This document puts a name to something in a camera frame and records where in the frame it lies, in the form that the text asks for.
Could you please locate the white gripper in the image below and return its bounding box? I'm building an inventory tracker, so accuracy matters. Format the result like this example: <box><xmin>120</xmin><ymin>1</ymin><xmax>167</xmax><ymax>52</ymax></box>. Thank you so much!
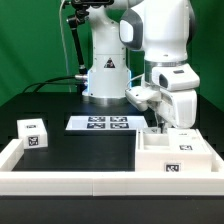
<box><xmin>144</xmin><ymin>63</ymin><xmax>200</xmax><ymax>133</ymax></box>

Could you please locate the white cabinet body box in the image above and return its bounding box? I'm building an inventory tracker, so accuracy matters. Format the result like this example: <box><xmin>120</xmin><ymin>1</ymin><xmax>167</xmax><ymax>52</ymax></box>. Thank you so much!
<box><xmin>135</xmin><ymin>130</ymin><xmax>212</xmax><ymax>172</ymax></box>

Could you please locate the white cabinet door panel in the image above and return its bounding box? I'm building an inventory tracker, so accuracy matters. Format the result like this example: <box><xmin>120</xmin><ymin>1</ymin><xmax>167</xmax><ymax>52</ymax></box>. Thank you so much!
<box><xmin>168</xmin><ymin>128</ymin><xmax>210</xmax><ymax>155</ymax></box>

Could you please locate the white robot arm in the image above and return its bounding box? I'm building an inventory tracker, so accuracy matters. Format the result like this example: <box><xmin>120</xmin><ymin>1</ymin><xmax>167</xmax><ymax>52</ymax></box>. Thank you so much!
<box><xmin>83</xmin><ymin>0</ymin><xmax>200</xmax><ymax>129</ymax></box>

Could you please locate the white fiducial marker sheet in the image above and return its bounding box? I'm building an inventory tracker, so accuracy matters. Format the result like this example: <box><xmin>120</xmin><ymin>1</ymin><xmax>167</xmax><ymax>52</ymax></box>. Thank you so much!
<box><xmin>66</xmin><ymin>116</ymin><xmax>147</xmax><ymax>131</ymax></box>

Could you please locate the small white cube part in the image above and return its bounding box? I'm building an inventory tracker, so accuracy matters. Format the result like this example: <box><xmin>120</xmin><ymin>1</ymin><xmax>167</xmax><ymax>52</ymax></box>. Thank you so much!
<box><xmin>17</xmin><ymin>118</ymin><xmax>48</xmax><ymax>149</ymax></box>

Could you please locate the black cable bundle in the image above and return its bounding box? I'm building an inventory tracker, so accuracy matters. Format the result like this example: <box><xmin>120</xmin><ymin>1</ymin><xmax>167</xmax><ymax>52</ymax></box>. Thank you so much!
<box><xmin>22</xmin><ymin>75</ymin><xmax>88</xmax><ymax>94</ymax></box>

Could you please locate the white U-shaped border frame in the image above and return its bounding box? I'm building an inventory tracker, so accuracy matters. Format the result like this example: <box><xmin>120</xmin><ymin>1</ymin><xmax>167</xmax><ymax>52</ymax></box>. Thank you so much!
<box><xmin>0</xmin><ymin>139</ymin><xmax>224</xmax><ymax>196</ymax></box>

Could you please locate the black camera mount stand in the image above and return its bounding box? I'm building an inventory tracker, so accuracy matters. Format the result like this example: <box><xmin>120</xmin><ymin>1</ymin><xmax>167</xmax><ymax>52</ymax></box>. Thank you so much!
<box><xmin>67</xmin><ymin>0</ymin><xmax>114</xmax><ymax>94</ymax></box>

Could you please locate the white hanging cable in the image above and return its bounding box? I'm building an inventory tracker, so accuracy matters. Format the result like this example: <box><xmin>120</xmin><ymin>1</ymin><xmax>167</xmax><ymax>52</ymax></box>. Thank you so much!
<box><xmin>58</xmin><ymin>0</ymin><xmax>73</xmax><ymax>94</ymax></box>

